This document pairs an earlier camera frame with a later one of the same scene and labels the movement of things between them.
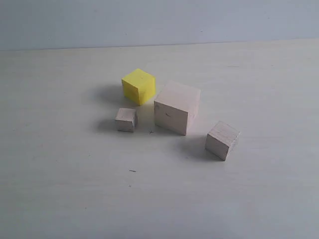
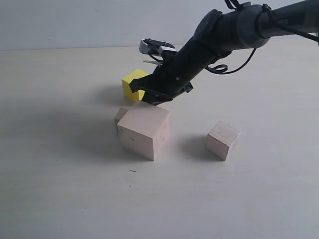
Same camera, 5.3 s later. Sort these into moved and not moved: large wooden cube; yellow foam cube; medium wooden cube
Moved: large wooden cube
Not moved: yellow foam cube; medium wooden cube
